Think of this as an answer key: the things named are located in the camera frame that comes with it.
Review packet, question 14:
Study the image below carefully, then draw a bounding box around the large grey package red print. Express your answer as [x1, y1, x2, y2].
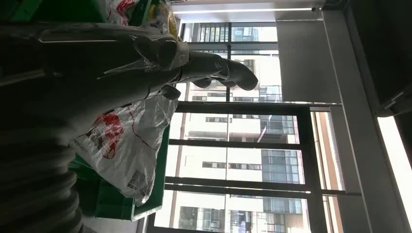
[69, 95, 179, 207]

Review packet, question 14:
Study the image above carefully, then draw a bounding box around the grey roller blind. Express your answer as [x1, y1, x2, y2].
[276, 19, 343, 104]

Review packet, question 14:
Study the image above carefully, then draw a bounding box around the white pillar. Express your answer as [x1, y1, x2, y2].
[322, 8, 411, 233]

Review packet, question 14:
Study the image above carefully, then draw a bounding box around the yellow wire coil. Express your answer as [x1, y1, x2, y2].
[147, 0, 179, 40]

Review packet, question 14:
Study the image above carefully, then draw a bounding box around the dark window frame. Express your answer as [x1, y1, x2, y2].
[146, 21, 363, 233]

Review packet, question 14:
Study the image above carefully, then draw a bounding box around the large green plastic bin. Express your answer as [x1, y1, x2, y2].
[68, 124, 171, 222]

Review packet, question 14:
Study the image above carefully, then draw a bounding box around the ceiling light strip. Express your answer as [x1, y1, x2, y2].
[173, 7, 313, 15]

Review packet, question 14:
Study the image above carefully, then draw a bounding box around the white package red print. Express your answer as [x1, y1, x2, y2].
[105, 0, 140, 27]

